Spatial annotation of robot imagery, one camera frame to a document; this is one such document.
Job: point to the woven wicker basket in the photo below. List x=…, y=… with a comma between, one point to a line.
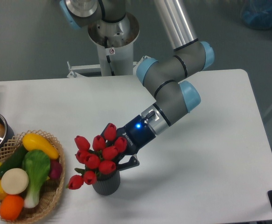
x=51, y=190

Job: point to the dark grey ribbed vase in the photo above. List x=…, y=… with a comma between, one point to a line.
x=107, y=184

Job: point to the purple red onion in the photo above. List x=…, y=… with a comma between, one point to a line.
x=55, y=170

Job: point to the red tulip bouquet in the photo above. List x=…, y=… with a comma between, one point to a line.
x=98, y=157

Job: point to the blue plastic bag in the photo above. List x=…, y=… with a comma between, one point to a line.
x=257, y=14

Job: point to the green cucumber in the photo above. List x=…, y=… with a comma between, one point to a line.
x=14, y=161

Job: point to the orange fruit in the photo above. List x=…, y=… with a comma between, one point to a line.
x=11, y=207

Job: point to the yellow squash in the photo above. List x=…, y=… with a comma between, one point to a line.
x=33, y=141

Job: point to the green bok choy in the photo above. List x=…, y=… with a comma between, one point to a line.
x=37, y=166

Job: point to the white round radish slice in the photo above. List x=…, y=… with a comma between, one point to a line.
x=14, y=181

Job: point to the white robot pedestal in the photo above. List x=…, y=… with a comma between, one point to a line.
x=114, y=42

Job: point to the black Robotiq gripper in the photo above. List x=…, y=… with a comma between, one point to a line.
x=137, y=134

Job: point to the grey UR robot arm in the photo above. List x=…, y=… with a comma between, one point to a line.
x=166, y=81

